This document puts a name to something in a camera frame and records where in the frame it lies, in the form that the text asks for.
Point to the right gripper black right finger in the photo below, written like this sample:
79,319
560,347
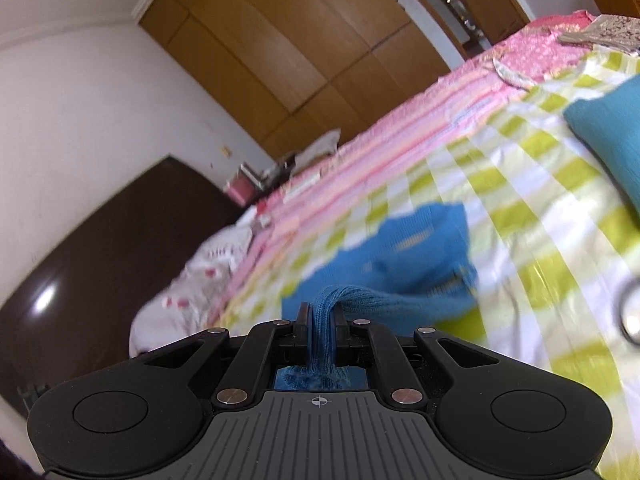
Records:
372,346

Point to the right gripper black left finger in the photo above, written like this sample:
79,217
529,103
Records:
267,348

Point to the blue knit striped sweater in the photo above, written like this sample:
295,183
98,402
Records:
415,271

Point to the white pillow pink dots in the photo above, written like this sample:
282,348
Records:
183,307

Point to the pink storage box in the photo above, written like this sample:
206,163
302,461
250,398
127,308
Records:
241,190

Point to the white flat box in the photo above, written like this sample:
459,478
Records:
301,186

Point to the grey folded cloth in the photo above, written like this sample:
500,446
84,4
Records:
325,145

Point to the dark wooden headboard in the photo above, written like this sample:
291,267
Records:
72,314

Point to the green white checkered sheet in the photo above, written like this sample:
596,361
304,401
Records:
553,242

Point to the wooden wardrobe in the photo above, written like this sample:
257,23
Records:
290,70

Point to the pink striped blanket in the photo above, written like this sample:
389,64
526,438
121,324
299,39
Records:
363,180

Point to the teal folded garment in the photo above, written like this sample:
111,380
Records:
609,125

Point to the pink floral quilt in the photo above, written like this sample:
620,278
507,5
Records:
547,46

